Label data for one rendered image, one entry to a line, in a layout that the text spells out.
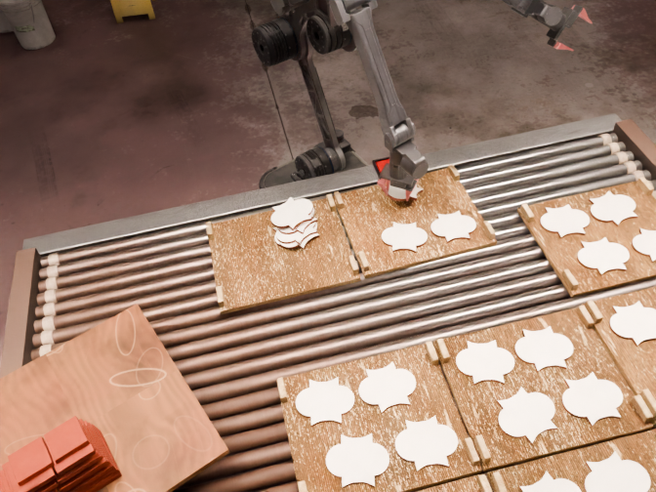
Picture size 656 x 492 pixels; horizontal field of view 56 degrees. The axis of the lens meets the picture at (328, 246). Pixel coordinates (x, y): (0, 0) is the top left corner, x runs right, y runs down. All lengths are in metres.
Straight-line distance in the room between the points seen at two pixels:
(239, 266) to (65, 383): 0.57
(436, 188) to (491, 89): 2.16
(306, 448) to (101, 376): 0.53
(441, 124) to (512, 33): 1.13
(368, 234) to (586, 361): 0.70
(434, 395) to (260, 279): 0.60
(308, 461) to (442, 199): 0.93
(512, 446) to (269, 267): 0.82
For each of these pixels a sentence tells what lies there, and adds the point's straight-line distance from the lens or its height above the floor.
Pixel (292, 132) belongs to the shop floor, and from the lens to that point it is 3.81.
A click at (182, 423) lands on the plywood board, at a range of 1.50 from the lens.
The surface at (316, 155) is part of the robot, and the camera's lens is 2.97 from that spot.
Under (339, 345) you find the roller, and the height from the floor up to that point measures 0.92.
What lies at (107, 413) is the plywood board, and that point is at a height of 1.04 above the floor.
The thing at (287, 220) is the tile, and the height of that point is 1.00.
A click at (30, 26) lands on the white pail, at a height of 0.17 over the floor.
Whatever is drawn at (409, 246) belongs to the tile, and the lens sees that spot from 1.84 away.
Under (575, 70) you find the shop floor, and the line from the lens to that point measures 4.40.
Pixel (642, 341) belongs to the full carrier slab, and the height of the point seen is 0.94.
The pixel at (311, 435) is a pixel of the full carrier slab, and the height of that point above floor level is 0.94.
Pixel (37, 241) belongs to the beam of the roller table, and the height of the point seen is 0.92.
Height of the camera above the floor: 2.33
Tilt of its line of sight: 48 degrees down
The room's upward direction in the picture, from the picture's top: 6 degrees counter-clockwise
